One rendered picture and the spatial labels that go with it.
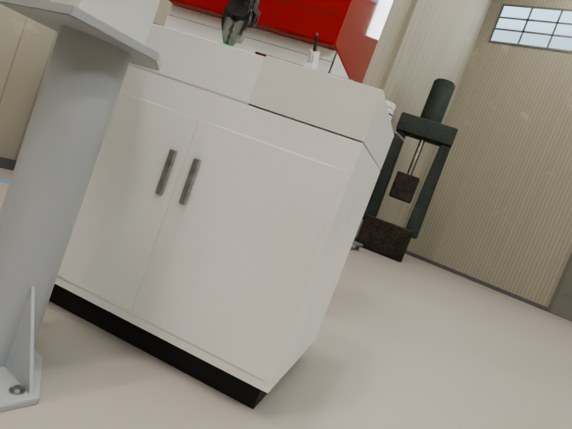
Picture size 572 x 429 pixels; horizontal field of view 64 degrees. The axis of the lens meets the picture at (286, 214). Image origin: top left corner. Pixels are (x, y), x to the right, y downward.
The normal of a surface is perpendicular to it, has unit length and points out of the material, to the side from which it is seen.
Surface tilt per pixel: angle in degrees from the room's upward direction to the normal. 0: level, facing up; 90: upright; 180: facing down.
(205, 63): 90
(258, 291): 90
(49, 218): 90
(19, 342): 90
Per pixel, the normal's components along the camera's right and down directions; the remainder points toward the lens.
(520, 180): -0.52, -0.13
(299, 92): -0.27, -0.03
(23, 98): 0.78, 0.33
